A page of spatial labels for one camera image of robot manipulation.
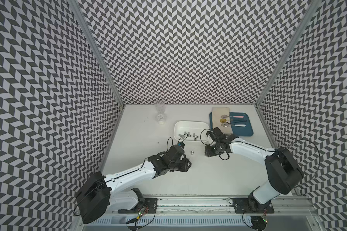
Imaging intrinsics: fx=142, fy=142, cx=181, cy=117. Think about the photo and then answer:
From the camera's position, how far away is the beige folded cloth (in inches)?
41.1

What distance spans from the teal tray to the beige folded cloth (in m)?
0.02

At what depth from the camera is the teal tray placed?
3.33ft
